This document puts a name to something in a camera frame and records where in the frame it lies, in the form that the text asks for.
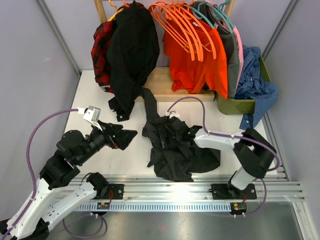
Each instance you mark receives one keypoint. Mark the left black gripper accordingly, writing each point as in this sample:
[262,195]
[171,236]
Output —
[124,138]

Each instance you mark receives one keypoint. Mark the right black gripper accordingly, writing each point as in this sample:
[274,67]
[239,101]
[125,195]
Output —
[168,131]

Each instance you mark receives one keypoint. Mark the dark grey striped shirt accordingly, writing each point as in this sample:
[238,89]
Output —
[175,158]

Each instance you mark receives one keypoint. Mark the blue checked shirt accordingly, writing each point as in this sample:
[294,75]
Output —
[252,86]

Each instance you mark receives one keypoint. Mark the orange hanger of blue shirt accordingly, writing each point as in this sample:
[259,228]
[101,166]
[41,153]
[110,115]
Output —
[161,13]

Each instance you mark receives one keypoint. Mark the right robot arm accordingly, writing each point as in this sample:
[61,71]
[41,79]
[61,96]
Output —
[254,153]

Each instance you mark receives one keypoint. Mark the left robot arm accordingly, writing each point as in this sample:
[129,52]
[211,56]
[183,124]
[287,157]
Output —
[38,216]

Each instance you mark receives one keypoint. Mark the orange t-shirt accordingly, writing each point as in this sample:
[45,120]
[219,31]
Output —
[193,75]

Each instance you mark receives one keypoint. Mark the red black plaid shirt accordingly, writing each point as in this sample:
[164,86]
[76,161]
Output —
[101,66]

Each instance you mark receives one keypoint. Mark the grey t-shirt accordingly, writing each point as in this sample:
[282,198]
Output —
[225,29]

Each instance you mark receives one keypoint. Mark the empty orange hanger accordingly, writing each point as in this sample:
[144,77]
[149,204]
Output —
[187,31]
[175,19]

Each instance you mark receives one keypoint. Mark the teal hanger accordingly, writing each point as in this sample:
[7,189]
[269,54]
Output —
[214,14]

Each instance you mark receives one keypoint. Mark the yellow hanger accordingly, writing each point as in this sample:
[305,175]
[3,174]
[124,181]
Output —
[116,10]

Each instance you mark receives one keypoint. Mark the pink hanger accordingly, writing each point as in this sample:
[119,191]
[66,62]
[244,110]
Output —
[240,45]

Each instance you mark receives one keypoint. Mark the wooden clothes rack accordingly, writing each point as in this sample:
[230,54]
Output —
[159,81]

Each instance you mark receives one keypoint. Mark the green laundry basket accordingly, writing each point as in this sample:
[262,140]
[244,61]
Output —
[231,106]

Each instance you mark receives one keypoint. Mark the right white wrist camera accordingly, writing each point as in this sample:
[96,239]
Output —
[171,114]

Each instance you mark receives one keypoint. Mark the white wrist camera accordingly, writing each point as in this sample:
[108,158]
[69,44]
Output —
[171,114]
[91,115]

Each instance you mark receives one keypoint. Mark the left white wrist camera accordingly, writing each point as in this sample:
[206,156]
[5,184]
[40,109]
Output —
[91,115]

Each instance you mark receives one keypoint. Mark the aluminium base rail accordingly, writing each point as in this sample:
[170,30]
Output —
[143,191]

